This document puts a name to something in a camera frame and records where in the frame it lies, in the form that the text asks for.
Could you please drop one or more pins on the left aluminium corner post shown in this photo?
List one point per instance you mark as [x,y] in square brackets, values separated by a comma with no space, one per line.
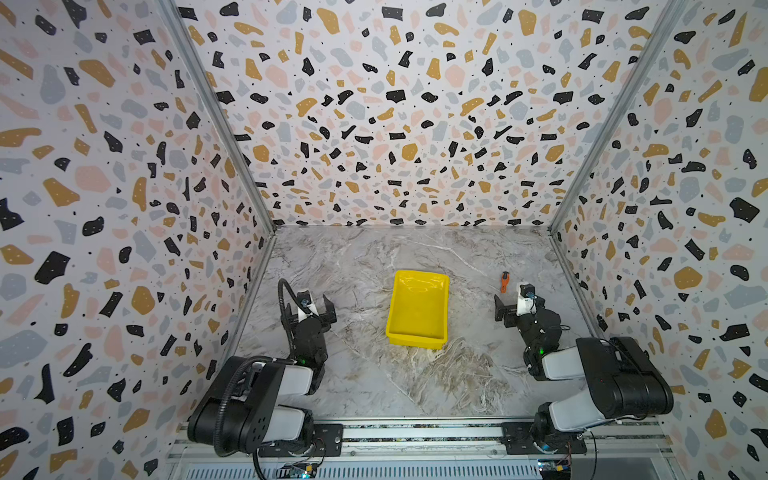
[187,52]

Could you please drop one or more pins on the green circuit board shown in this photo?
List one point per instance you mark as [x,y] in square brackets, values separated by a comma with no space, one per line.
[297,471]

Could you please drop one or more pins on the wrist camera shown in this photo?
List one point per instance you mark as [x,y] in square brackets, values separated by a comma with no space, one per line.
[306,305]
[525,305]

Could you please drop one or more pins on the aluminium corner post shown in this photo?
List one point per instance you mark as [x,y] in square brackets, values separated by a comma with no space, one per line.
[669,16]
[187,52]

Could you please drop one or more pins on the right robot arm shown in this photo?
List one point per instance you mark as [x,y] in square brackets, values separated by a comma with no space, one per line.
[620,380]

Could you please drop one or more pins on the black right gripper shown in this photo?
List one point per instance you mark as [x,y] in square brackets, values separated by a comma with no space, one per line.
[514,314]

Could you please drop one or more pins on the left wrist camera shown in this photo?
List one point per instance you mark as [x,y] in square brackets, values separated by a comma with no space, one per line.
[306,305]

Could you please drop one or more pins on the right circuit board with wires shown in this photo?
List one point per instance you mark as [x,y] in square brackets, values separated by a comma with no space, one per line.
[555,469]

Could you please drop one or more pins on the right aluminium corner post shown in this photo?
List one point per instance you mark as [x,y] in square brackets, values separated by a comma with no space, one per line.
[669,16]

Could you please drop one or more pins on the orange black screwdriver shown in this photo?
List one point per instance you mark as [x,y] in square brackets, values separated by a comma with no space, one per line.
[504,282]

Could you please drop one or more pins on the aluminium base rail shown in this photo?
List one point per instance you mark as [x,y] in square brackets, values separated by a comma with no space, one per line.
[442,448]

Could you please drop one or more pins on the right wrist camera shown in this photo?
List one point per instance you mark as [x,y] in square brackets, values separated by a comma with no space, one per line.
[525,305]

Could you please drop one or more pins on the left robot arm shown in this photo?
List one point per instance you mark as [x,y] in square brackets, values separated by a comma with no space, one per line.
[243,410]

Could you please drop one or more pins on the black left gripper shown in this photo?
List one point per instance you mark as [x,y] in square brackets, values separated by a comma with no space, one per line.
[310,323]

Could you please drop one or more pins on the yellow plastic bin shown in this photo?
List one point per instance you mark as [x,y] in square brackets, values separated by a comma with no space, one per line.
[418,314]

